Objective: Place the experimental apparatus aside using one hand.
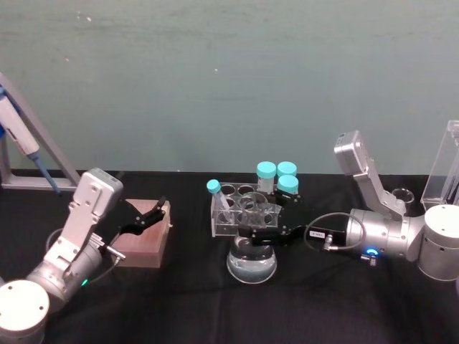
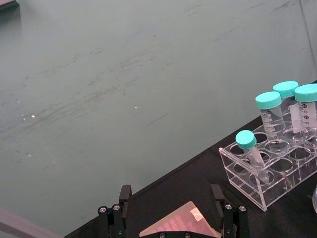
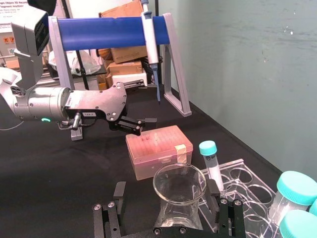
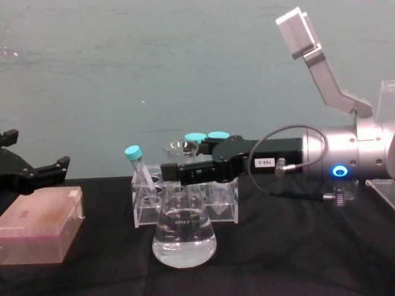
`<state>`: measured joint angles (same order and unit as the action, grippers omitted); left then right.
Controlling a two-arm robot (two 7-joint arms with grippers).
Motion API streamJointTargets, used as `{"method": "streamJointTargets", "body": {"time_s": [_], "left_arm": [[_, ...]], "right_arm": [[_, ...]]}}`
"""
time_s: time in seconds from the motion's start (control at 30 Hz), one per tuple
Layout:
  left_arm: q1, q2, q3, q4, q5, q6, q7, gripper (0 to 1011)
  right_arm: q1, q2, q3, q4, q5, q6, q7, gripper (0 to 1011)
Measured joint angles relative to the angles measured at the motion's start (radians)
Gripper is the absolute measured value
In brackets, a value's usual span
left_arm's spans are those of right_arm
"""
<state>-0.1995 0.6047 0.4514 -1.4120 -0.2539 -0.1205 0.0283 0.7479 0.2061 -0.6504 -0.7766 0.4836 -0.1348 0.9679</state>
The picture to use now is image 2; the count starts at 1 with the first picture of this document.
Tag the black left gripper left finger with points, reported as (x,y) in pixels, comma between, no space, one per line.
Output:
(118,218)

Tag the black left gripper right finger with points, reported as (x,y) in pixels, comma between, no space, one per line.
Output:
(229,218)

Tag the black table cloth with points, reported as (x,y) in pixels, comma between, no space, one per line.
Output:
(198,183)

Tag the clear acrylic tube rack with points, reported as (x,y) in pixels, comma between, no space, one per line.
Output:
(284,173)

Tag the small tube with teal cap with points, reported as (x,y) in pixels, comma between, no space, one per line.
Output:
(247,141)

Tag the clear glass vessel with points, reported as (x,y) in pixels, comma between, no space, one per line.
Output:
(315,198)

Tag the pale grey bar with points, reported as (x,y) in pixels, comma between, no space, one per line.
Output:
(19,226)

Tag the large tube with teal cap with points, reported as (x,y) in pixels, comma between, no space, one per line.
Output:
(268,101)
(307,94)
(286,88)

